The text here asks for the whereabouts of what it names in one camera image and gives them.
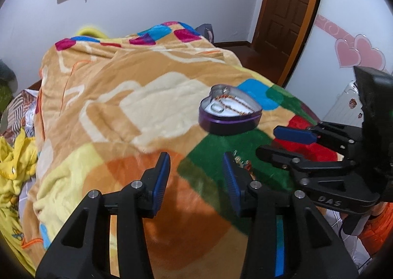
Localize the striped brown cloth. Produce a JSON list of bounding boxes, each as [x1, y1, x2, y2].
[[1, 89, 38, 146]]

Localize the white wardrobe door pink hearts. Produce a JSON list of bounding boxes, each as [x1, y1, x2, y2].
[[286, 0, 392, 118]]

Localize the grey purple bag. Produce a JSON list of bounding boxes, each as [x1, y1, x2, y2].
[[195, 24, 214, 43]]

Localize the colourful plush patchwork blanket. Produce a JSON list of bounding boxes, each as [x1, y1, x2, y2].
[[21, 22, 338, 278]]

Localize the red gold braided bracelet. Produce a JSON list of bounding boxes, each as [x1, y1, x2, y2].
[[214, 94, 256, 115]]

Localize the pile of clothes and boxes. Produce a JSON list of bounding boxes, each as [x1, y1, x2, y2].
[[0, 61, 16, 113]]

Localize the orange jacket sleeve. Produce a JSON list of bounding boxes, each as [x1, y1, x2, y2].
[[359, 202, 392, 256]]

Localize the white suitcase with stickers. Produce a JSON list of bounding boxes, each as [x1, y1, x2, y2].
[[323, 81, 364, 127]]

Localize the brown wooden door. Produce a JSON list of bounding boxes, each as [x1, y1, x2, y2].
[[252, 0, 318, 85]]

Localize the colourful beaded charm jewelry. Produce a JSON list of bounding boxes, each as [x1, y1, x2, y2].
[[232, 150, 253, 175]]

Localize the purple heart-shaped tin box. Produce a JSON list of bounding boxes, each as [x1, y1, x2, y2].
[[198, 84, 262, 136]]

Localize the yellow pillow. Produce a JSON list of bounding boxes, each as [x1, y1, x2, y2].
[[76, 26, 108, 39]]

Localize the yellow cartoon bedsheet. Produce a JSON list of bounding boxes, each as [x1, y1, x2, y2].
[[1, 129, 38, 275]]

